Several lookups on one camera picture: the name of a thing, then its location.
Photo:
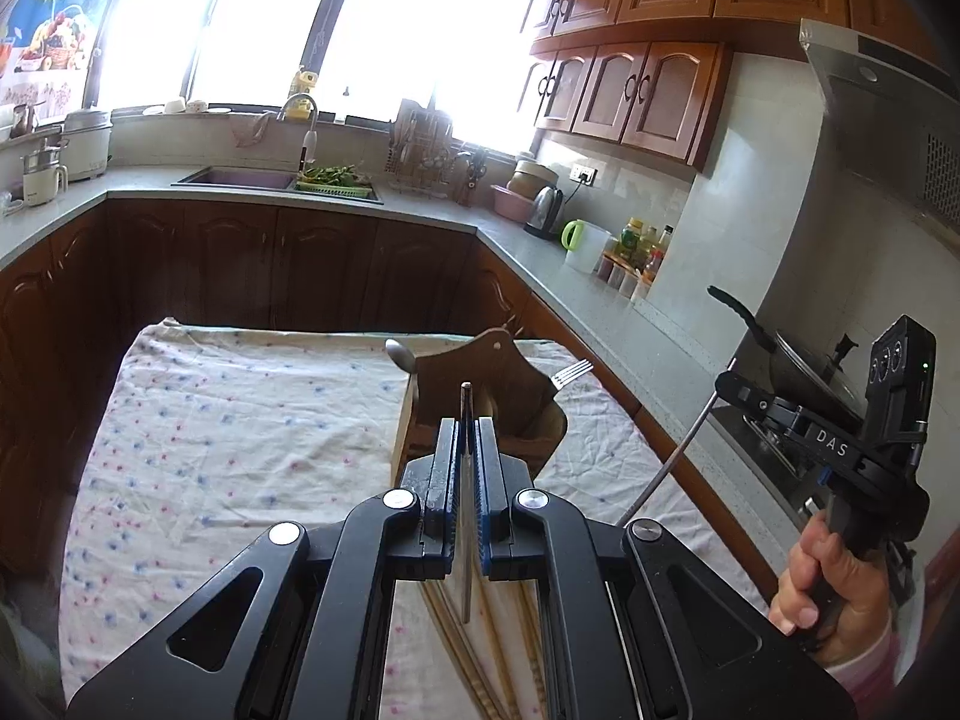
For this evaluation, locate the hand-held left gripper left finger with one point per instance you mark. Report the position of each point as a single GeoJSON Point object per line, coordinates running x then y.
{"type": "Point", "coordinates": [451, 495]}

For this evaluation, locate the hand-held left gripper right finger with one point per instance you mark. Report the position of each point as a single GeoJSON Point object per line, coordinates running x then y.
{"type": "Point", "coordinates": [481, 495]}

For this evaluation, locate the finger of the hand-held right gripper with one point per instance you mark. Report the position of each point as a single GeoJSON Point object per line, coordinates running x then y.
{"type": "Point", "coordinates": [746, 392]}

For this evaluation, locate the metal chopstick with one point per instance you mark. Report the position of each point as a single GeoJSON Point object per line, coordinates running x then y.
{"type": "Point", "coordinates": [466, 405]}
{"type": "Point", "coordinates": [664, 465]}

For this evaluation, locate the wooden utensil holder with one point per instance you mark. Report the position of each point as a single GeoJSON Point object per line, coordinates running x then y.
{"type": "Point", "coordinates": [450, 382]}

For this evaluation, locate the wooden chopstick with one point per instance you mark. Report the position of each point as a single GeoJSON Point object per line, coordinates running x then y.
{"type": "Point", "coordinates": [487, 679]}
{"type": "Point", "coordinates": [457, 660]}

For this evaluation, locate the person's right forearm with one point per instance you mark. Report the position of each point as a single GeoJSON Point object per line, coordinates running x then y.
{"type": "Point", "coordinates": [870, 679]}

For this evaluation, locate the person's right hand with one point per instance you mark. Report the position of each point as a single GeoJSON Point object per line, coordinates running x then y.
{"type": "Point", "coordinates": [799, 577]}

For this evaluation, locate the black wok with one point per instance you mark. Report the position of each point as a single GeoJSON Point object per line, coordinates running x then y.
{"type": "Point", "coordinates": [802, 375]}

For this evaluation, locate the steel gas stove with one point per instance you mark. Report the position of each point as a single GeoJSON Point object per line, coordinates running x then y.
{"type": "Point", "coordinates": [757, 457]}

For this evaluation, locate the metal fork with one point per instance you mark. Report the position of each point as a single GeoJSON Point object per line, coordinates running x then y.
{"type": "Point", "coordinates": [570, 373]}

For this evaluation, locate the metal spoon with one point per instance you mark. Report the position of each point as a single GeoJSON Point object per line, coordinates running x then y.
{"type": "Point", "coordinates": [397, 352]}

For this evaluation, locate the spice jar set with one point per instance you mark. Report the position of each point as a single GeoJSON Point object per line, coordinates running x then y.
{"type": "Point", "coordinates": [622, 277]}

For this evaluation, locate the dark sauce bottle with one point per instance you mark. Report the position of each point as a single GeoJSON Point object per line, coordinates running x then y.
{"type": "Point", "coordinates": [666, 240]}

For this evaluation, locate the yellow cap oil bottle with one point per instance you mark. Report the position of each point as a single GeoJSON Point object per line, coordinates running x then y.
{"type": "Point", "coordinates": [634, 236]}

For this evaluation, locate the grey kitchen countertop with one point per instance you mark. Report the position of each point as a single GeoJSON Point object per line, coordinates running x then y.
{"type": "Point", "coordinates": [570, 300]}

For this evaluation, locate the floral white cloth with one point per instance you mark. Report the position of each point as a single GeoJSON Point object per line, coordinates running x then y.
{"type": "Point", "coordinates": [225, 427]}

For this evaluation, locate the steel electric kettle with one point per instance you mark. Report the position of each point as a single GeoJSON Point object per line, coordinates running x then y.
{"type": "Point", "coordinates": [544, 214]}

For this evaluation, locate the steel range hood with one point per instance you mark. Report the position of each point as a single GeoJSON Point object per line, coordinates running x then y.
{"type": "Point", "coordinates": [870, 112]}

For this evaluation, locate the pink basin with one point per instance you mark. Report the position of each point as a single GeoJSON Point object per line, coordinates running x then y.
{"type": "Point", "coordinates": [510, 204]}

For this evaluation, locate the beige ceramic pot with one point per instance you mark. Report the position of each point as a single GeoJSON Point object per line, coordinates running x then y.
{"type": "Point", "coordinates": [532, 176]}

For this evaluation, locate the knife block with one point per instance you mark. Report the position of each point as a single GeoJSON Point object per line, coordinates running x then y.
{"type": "Point", "coordinates": [469, 184]}

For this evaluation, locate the wooden base cabinets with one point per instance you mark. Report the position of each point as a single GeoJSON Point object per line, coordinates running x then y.
{"type": "Point", "coordinates": [225, 262]}

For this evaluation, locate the green vegetable basket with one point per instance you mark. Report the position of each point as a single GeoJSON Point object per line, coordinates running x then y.
{"type": "Point", "coordinates": [334, 178]}

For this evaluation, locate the dish rack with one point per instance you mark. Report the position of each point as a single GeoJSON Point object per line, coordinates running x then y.
{"type": "Point", "coordinates": [420, 157]}

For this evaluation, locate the sink faucet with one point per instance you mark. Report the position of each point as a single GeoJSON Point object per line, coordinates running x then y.
{"type": "Point", "coordinates": [309, 142]}

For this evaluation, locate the kitchen sink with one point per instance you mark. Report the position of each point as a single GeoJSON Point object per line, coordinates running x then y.
{"type": "Point", "coordinates": [240, 178]}

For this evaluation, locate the pump dispenser bottle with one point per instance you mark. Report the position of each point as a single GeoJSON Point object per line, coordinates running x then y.
{"type": "Point", "coordinates": [341, 112]}

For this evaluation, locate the yellow detergent bottle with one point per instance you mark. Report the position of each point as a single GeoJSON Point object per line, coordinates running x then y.
{"type": "Point", "coordinates": [304, 82]}

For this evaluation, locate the white steamer pot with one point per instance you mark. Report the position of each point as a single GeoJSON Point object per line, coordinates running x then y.
{"type": "Point", "coordinates": [86, 150]}

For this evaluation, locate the kitchen window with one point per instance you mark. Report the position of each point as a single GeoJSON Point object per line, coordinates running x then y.
{"type": "Point", "coordinates": [225, 15]}

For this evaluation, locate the small metal pitcher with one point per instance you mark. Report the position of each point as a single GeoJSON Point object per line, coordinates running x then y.
{"type": "Point", "coordinates": [25, 120]}

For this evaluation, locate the wall socket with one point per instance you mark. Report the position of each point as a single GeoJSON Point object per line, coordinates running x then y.
{"type": "Point", "coordinates": [589, 174]}

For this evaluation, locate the fruit and palm wall poster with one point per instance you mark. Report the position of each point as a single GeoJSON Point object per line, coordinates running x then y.
{"type": "Point", "coordinates": [60, 30]}

